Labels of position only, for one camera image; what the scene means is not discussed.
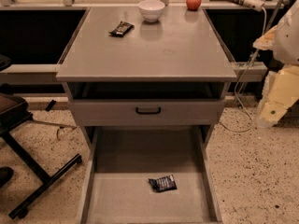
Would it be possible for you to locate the open grey drawer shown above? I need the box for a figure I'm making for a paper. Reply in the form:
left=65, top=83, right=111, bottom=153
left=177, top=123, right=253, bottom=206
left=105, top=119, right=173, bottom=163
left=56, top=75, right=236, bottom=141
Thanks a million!
left=75, top=127, right=223, bottom=224

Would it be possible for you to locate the grey drawer cabinet counter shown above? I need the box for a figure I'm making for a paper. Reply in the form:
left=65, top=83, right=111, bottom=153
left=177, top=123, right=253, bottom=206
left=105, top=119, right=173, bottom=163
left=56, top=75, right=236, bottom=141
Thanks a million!
left=57, top=6, right=236, bottom=142

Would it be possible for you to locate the black shoe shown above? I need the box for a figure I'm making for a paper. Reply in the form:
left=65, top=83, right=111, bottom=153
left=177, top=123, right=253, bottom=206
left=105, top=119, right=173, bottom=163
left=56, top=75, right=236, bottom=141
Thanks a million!
left=0, top=167, right=14, bottom=188

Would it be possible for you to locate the black drawer handle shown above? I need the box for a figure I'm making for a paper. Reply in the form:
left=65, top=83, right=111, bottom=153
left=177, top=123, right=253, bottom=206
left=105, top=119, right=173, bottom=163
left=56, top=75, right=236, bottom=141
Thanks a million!
left=135, top=107, right=162, bottom=115

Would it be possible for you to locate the white cable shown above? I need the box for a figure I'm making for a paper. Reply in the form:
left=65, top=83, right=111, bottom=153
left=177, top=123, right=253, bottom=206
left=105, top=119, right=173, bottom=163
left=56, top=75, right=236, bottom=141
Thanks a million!
left=219, top=7, right=269, bottom=133

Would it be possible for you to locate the white ceramic bowl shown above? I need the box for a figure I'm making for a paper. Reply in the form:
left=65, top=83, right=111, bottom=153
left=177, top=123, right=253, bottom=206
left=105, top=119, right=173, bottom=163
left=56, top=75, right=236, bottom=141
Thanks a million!
left=138, top=0, right=165, bottom=22

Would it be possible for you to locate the black office chair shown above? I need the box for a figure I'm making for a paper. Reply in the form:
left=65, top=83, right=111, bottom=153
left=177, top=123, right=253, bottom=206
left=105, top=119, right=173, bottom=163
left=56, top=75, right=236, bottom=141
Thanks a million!
left=0, top=53, right=83, bottom=220

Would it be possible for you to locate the grey side rail left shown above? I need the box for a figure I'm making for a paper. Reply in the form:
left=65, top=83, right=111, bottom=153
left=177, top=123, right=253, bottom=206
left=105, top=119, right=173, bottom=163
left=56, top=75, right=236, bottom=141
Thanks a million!
left=0, top=64, right=59, bottom=85

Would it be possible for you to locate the dark snack bar wrapper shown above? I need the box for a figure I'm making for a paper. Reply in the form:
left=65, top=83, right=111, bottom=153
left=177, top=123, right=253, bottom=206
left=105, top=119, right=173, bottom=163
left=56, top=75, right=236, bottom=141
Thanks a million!
left=109, top=21, right=134, bottom=37

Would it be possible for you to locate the closed grey drawer front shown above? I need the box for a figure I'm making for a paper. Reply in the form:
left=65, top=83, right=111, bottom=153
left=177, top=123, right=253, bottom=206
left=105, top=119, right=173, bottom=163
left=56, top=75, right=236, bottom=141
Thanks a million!
left=68, top=99, right=224, bottom=126

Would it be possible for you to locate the blue rxbar wrapper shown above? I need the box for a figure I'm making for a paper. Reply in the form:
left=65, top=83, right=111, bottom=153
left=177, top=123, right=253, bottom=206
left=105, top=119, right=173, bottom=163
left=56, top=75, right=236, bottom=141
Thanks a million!
left=149, top=175, right=177, bottom=192

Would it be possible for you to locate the red apple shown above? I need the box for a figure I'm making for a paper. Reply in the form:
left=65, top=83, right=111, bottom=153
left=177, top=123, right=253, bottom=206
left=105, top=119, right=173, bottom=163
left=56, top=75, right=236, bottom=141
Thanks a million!
left=186, top=0, right=202, bottom=10

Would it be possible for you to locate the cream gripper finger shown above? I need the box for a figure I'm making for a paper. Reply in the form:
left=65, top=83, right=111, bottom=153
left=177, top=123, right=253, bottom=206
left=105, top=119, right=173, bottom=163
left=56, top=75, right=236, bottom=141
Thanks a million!
left=256, top=64, right=299, bottom=128
left=253, top=26, right=277, bottom=50

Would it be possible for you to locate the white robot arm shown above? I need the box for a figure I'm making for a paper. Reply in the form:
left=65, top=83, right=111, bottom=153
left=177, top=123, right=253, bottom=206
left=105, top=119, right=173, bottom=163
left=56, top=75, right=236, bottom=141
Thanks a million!
left=253, top=0, right=299, bottom=128

